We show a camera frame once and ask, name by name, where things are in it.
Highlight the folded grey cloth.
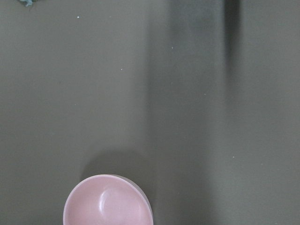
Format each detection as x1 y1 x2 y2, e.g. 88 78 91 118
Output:
19 0 35 7

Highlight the small pink bowl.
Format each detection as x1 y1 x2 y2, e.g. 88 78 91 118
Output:
63 174 154 225

